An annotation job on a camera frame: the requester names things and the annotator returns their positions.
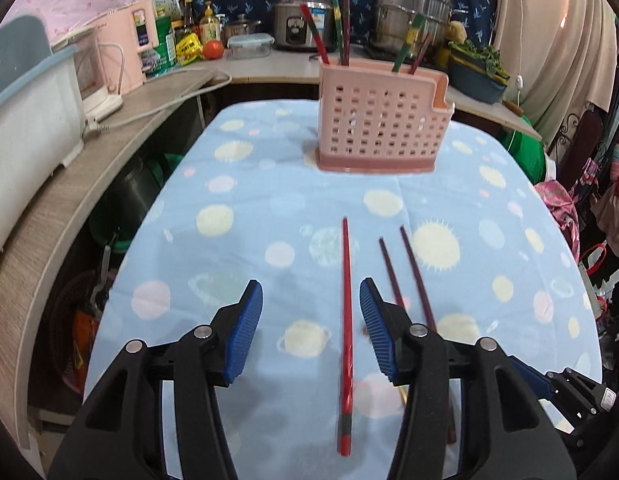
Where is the blue planter with greens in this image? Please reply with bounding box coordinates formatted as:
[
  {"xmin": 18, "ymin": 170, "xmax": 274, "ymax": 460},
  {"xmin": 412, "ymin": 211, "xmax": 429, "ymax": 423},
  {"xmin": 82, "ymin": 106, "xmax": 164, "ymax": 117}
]
[{"xmin": 447, "ymin": 40, "xmax": 510, "ymax": 106}]

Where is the green chopstick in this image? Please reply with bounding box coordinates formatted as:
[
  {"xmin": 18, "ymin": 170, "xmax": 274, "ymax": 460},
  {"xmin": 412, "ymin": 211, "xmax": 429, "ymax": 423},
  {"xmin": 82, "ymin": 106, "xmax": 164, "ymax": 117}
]
[
  {"xmin": 393, "ymin": 14, "xmax": 426, "ymax": 72},
  {"xmin": 331, "ymin": 0, "xmax": 346, "ymax": 67}
]

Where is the dark metal chair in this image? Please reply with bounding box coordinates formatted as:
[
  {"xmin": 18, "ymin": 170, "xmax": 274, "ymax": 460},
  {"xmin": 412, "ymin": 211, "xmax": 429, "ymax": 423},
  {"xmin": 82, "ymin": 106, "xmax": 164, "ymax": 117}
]
[{"xmin": 549, "ymin": 107, "xmax": 603, "ymax": 191}]

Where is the large steel steamer pot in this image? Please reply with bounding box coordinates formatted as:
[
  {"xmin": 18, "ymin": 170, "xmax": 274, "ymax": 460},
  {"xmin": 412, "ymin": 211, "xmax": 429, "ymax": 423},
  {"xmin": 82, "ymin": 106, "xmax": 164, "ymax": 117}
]
[{"xmin": 369, "ymin": 0, "xmax": 455, "ymax": 61}]

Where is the yellow snack packet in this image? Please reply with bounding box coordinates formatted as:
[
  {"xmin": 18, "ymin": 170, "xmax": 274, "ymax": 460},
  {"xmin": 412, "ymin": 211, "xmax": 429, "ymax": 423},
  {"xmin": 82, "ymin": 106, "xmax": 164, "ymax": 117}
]
[{"xmin": 174, "ymin": 32, "xmax": 205, "ymax": 66}]

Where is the white cord with switch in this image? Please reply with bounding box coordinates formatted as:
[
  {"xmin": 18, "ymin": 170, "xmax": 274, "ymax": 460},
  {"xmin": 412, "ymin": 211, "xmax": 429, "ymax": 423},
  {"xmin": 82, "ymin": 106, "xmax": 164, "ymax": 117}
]
[{"xmin": 504, "ymin": 72, "xmax": 527, "ymax": 151}]

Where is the light blue dotted tablecloth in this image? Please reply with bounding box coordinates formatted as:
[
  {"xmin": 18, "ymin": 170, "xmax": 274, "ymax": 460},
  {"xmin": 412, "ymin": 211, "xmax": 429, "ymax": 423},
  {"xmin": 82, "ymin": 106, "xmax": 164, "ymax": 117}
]
[{"xmin": 84, "ymin": 100, "xmax": 605, "ymax": 480}]

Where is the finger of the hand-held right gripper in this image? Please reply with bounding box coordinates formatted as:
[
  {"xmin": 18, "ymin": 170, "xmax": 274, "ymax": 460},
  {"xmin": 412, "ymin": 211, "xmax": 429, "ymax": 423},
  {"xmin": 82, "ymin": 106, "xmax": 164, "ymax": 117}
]
[{"xmin": 509, "ymin": 356, "xmax": 603, "ymax": 418}]

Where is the green basin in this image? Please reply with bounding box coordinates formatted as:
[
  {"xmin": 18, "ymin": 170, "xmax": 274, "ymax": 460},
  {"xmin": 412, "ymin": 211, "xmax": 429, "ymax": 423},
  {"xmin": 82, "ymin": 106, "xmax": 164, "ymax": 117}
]
[{"xmin": 92, "ymin": 230, "xmax": 127, "ymax": 253}]

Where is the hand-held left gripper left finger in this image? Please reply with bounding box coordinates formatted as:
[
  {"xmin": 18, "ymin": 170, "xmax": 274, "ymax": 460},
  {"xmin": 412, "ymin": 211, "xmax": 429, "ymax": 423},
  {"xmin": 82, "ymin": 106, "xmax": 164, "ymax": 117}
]
[{"xmin": 49, "ymin": 280, "xmax": 264, "ymax": 480}]

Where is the pink kitchen appliance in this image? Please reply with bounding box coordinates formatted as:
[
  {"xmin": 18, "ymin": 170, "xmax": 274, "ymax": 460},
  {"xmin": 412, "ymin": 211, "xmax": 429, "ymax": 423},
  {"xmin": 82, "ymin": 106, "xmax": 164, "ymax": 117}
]
[{"xmin": 92, "ymin": 0, "xmax": 157, "ymax": 96}]

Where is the green canister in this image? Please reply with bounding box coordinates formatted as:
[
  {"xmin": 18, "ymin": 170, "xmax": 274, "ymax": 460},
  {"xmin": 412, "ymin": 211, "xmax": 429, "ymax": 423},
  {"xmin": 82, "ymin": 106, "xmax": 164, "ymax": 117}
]
[{"xmin": 144, "ymin": 0, "xmax": 182, "ymax": 78}]

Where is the white power cable with plug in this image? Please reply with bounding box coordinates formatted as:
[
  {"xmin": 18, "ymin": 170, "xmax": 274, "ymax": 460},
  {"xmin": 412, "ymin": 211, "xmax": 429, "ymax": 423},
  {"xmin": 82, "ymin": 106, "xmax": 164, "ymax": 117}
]
[{"xmin": 82, "ymin": 72, "xmax": 232, "ymax": 138}]

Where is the gold flower-shaped spoon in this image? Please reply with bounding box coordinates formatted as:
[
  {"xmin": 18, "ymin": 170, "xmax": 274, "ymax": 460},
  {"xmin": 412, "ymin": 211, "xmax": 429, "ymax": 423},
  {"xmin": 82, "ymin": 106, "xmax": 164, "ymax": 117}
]
[{"xmin": 359, "ymin": 325, "xmax": 409, "ymax": 406}]

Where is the dark maroon chopstick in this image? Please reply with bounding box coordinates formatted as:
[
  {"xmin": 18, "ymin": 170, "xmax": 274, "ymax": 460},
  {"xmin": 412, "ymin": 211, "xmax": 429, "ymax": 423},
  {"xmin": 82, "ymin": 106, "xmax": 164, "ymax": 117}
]
[
  {"xmin": 342, "ymin": 0, "xmax": 352, "ymax": 67},
  {"xmin": 378, "ymin": 239, "xmax": 406, "ymax": 311},
  {"xmin": 399, "ymin": 226, "xmax": 459, "ymax": 446},
  {"xmin": 408, "ymin": 34, "xmax": 434, "ymax": 75}
]

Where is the white power strip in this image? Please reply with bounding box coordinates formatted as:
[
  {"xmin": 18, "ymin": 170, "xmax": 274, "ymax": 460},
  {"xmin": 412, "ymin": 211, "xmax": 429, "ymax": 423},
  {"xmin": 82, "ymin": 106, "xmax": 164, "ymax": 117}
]
[{"xmin": 83, "ymin": 91, "xmax": 125, "ymax": 114}]

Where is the glass container blue lid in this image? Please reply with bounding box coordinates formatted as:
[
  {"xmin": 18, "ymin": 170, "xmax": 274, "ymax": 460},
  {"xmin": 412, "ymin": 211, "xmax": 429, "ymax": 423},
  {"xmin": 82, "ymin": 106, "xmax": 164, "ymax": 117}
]
[{"xmin": 226, "ymin": 33, "xmax": 275, "ymax": 59}]

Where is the orange packet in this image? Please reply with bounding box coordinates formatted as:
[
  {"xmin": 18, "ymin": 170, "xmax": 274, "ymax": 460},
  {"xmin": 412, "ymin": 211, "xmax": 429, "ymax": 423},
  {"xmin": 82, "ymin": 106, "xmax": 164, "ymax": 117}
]
[{"xmin": 72, "ymin": 307, "xmax": 97, "ymax": 386}]

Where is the pile of colourful clothes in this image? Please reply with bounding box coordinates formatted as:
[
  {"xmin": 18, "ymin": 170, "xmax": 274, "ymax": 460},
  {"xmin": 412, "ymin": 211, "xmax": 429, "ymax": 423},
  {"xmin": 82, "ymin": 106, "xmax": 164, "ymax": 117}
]
[{"xmin": 589, "ymin": 125, "xmax": 619, "ymax": 261}]

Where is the red chopstick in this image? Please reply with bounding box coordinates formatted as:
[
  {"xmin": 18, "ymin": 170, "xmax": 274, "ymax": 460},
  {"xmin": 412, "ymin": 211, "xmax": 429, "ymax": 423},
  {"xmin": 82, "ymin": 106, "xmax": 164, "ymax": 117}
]
[
  {"xmin": 299, "ymin": 4, "xmax": 331, "ymax": 65},
  {"xmin": 337, "ymin": 216, "xmax": 356, "ymax": 457}
]

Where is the black pot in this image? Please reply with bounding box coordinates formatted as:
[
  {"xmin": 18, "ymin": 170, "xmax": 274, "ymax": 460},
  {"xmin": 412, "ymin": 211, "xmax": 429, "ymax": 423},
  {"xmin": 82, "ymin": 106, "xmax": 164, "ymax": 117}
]
[{"xmin": 109, "ymin": 157, "xmax": 162, "ymax": 231}]

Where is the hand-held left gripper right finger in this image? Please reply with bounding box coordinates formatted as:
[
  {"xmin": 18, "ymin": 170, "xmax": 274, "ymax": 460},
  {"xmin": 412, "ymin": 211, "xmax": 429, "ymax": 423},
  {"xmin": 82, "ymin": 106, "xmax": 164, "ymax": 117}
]
[{"xmin": 359, "ymin": 277, "xmax": 575, "ymax": 480}]

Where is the pink perforated utensil holder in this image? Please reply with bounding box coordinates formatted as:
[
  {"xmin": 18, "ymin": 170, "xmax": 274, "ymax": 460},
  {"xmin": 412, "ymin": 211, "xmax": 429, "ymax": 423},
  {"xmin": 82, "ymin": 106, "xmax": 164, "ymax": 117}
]
[{"xmin": 317, "ymin": 59, "xmax": 455, "ymax": 173}]

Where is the silver rice cooker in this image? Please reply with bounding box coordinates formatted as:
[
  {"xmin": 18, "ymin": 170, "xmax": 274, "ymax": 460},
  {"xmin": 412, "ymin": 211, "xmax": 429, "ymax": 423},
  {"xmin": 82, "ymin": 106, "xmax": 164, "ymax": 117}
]
[{"xmin": 273, "ymin": 0, "xmax": 340, "ymax": 53}]

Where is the green bag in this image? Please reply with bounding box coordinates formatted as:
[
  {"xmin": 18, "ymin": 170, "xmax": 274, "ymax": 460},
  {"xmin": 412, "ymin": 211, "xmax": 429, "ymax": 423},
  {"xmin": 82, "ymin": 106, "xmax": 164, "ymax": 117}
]
[{"xmin": 504, "ymin": 115, "xmax": 547, "ymax": 186}]

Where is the small steel pot with lid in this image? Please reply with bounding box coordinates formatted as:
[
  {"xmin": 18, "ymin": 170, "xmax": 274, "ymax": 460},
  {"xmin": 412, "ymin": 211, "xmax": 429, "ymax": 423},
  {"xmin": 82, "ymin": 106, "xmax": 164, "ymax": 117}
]
[{"xmin": 222, "ymin": 14, "xmax": 262, "ymax": 41}]

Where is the yellow oil bottle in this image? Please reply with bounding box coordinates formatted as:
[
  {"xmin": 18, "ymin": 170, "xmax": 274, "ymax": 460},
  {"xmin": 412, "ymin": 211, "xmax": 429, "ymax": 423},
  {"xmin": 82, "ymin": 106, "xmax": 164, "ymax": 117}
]
[{"xmin": 199, "ymin": 1, "xmax": 222, "ymax": 46}]

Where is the dark sauce bottle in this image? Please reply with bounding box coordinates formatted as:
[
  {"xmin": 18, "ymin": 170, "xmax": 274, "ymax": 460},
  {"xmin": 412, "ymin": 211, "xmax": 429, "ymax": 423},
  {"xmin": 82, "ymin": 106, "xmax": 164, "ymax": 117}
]
[{"xmin": 182, "ymin": 0, "xmax": 197, "ymax": 41}]

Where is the white dish drainer blue lid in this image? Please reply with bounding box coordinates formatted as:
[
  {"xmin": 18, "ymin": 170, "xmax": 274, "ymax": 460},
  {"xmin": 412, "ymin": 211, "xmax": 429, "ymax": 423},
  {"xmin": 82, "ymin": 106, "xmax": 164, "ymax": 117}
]
[{"xmin": 0, "ymin": 14, "xmax": 87, "ymax": 271}]

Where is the pink floral cloth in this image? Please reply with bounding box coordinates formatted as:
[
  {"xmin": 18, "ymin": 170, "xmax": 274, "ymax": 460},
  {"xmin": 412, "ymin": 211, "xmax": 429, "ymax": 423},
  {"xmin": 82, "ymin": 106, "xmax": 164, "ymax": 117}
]
[{"xmin": 534, "ymin": 180, "xmax": 580, "ymax": 261}]

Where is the beige curtain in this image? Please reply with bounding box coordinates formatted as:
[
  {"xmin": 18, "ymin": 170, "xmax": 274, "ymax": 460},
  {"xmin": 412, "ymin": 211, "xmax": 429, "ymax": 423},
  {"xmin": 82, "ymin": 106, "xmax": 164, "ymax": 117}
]
[{"xmin": 492, "ymin": 0, "xmax": 619, "ymax": 136}]

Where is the wooden counter shelf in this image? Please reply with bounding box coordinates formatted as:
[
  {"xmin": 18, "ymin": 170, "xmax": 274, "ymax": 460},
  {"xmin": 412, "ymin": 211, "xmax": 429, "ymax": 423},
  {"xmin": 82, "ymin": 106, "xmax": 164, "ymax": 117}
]
[{"xmin": 0, "ymin": 42, "xmax": 543, "ymax": 441}]

